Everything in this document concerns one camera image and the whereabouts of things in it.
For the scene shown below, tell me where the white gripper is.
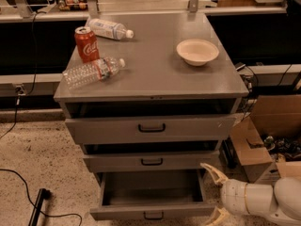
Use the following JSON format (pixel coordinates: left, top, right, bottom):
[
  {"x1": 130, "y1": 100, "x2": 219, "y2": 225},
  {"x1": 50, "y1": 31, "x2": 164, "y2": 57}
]
[{"x1": 200, "y1": 163, "x2": 277, "y2": 226}]

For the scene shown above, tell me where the grey bottom drawer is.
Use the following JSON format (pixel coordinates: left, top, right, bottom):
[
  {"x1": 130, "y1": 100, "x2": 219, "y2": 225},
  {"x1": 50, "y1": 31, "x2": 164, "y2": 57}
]
[{"x1": 90, "y1": 169, "x2": 214, "y2": 220}]

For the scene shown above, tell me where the grey drawer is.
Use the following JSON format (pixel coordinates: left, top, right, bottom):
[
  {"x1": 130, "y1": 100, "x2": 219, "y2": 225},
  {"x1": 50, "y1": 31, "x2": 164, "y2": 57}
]
[
  {"x1": 83, "y1": 151, "x2": 219, "y2": 172},
  {"x1": 65, "y1": 114, "x2": 236, "y2": 144},
  {"x1": 90, "y1": 169, "x2": 214, "y2": 220}
]

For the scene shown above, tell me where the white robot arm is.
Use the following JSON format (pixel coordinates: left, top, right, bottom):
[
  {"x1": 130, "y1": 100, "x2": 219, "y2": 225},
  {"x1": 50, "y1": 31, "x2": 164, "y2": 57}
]
[{"x1": 200, "y1": 163, "x2": 301, "y2": 226}]

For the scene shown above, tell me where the grey middle drawer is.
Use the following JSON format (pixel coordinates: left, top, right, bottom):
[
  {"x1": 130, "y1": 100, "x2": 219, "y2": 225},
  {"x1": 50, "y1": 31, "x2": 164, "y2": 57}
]
[{"x1": 83, "y1": 151, "x2": 219, "y2": 172}]

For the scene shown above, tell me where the grey top drawer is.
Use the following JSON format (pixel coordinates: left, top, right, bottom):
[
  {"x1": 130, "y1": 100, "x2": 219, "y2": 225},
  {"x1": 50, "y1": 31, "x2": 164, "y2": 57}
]
[{"x1": 65, "y1": 114, "x2": 236, "y2": 144}]

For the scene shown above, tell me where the grey drawer cabinet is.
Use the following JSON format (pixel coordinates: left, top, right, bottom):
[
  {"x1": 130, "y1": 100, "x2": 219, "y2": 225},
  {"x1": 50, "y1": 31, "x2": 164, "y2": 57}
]
[{"x1": 53, "y1": 10, "x2": 250, "y2": 181}]

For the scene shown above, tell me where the open cardboard box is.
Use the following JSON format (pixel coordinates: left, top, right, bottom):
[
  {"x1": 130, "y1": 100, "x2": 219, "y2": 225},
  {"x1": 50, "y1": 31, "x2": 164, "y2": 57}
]
[{"x1": 230, "y1": 95, "x2": 301, "y2": 185}]

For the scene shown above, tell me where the white paper bowl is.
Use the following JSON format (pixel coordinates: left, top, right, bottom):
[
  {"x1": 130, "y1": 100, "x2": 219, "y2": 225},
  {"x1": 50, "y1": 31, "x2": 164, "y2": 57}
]
[{"x1": 176, "y1": 39, "x2": 219, "y2": 66}]

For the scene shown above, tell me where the black bar on floor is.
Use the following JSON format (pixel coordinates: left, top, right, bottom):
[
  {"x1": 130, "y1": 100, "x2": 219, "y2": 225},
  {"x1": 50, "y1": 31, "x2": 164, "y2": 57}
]
[{"x1": 28, "y1": 188, "x2": 51, "y2": 226}]

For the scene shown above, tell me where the clear plastic water bottle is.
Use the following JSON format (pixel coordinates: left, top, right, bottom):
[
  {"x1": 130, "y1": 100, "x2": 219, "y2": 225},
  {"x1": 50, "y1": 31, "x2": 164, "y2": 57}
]
[{"x1": 63, "y1": 57, "x2": 126, "y2": 89}]

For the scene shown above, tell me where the red cola can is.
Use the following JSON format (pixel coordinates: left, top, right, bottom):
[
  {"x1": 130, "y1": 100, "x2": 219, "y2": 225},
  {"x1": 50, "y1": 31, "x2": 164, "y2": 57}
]
[{"x1": 74, "y1": 26, "x2": 100, "y2": 63}]

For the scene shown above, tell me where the white labelled plastic bottle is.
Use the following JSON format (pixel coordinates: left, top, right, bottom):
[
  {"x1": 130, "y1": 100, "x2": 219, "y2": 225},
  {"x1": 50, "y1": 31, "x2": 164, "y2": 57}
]
[{"x1": 87, "y1": 19, "x2": 135, "y2": 40}]

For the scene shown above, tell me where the black floor cable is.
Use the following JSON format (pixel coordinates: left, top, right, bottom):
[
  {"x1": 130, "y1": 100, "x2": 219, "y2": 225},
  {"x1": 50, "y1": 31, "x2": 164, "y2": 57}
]
[{"x1": 0, "y1": 168, "x2": 84, "y2": 226}]

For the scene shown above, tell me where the black hanging cable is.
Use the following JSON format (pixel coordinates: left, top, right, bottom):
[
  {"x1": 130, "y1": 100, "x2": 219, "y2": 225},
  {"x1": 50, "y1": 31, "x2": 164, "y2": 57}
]
[{"x1": 0, "y1": 10, "x2": 48, "y2": 140}]

